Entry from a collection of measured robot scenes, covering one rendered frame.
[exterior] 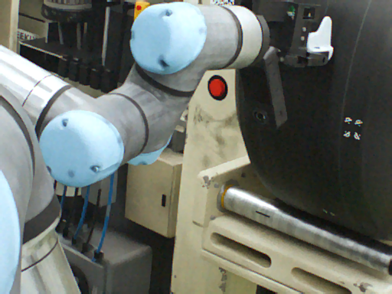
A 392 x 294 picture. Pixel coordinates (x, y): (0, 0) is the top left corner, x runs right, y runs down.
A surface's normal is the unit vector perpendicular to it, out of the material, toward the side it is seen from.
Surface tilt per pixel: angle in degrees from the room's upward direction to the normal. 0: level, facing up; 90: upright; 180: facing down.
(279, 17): 89
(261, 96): 113
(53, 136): 90
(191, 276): 90
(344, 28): 71
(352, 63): 80
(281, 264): 90
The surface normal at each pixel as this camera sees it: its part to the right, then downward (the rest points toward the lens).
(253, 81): -0.62, 0.54
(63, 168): -0.36, 0.26
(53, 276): 0.82, -0.04
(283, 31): -0.60, 0.07
